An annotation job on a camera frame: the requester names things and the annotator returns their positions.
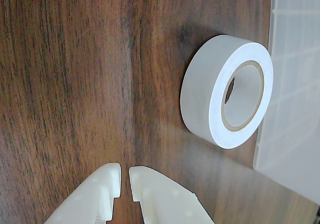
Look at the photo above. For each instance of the clear plastic storage box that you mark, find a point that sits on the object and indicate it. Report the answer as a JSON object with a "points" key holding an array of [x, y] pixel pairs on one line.
{"points": [[295, 109]]}

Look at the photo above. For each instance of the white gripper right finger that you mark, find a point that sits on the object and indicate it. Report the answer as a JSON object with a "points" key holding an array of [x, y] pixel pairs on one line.
{"points": [[165, 201]]}

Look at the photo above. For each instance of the white tape roll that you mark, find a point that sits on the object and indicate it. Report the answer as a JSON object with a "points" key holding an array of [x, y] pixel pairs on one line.
{"points": [[197, 89]]}

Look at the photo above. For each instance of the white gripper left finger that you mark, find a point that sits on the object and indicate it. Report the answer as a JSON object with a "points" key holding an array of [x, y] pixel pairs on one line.
{"points": [[92, 199]]}

